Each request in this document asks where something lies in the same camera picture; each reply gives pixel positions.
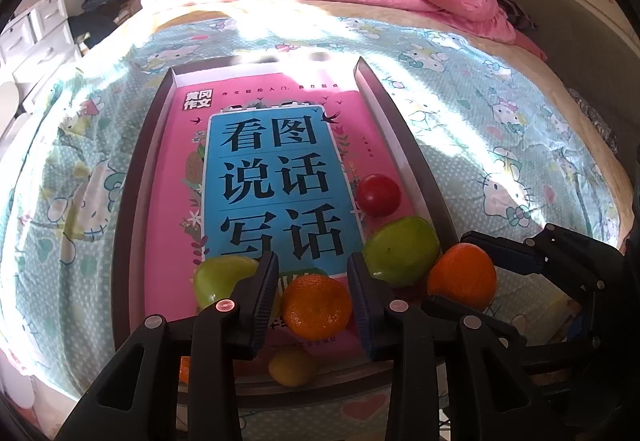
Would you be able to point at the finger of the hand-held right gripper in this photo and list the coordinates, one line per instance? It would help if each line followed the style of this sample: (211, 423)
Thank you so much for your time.
(502, 328)
(500, 248)

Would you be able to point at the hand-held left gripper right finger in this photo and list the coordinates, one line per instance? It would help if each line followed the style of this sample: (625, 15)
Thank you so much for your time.
(361, 306)

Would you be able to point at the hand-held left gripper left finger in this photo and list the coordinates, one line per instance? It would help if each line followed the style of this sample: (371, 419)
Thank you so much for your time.
(265, 301)

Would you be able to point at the orange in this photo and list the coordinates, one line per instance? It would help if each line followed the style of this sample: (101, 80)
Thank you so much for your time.
(461, 276)
(315, 306)
(185, 369)

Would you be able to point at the small green jujube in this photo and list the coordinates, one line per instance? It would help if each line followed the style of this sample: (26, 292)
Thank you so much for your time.
(222, 278)

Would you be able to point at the large green jujube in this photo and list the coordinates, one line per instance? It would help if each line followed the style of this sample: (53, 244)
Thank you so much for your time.
(400, 251)

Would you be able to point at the small yellow tomato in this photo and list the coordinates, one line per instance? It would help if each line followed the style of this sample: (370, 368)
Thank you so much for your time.
(292, 366)

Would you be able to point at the red tomato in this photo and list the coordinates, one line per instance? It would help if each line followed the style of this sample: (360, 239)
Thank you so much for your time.
(378, 194)

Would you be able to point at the cartoon cat printed blanket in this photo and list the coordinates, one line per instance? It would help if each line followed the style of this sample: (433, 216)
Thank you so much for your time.
(525, 146)

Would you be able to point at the dark patterned pillow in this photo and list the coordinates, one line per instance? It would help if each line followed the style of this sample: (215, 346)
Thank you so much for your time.
(595, 116)

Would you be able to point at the dark striped pillow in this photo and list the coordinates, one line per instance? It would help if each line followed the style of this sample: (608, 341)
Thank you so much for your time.
(517, 13)

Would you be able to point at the grey headboard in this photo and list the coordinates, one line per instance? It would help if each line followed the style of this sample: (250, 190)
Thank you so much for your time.
(575, 21)

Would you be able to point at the dark cloth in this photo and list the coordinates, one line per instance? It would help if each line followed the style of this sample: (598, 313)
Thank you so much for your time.
(95, 28)

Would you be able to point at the white chair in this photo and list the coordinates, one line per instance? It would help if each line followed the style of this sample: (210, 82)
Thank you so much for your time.
(7, 101)

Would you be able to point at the white drawer chest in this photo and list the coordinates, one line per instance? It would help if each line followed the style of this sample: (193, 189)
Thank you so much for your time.
(35, 36)

